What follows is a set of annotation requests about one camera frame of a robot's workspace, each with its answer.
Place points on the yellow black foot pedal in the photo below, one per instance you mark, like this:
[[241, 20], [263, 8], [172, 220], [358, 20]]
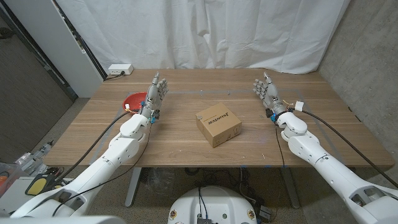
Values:
[[38, 186], [58, 187]]

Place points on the clear plastic storage bin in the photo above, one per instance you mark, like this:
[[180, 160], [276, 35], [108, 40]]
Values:
[[9, 180]]

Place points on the grey power adapter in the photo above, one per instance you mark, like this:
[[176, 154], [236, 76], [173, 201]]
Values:
[[265, 213]]

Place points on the white cabinet panel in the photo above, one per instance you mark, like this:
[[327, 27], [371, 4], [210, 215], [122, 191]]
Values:
[[59, 46]]

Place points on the white curtain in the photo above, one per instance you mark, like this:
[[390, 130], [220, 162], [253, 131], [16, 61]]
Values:
[[202, 31]]

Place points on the clear plastic clutter pile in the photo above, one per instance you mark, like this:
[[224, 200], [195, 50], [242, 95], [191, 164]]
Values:
[[34, 157]]

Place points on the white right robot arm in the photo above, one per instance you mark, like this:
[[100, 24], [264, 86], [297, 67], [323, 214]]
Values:
[[329, 168]]

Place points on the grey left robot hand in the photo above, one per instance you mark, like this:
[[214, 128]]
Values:
[[154, 95]]

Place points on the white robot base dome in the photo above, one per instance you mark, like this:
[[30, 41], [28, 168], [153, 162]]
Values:
[[213, 205]]

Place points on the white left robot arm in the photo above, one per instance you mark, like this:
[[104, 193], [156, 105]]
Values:
[[102, 168]]

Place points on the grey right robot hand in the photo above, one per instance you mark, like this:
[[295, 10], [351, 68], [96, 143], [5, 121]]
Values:
[[272, 95]]

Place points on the white power strip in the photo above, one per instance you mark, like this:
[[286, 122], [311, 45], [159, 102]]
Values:
[[119, 69]]

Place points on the red bowl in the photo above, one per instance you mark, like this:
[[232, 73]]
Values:
[[133, 101]]

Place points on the brown cardboard package box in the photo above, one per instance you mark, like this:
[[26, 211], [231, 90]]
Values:
[[222, 129]]

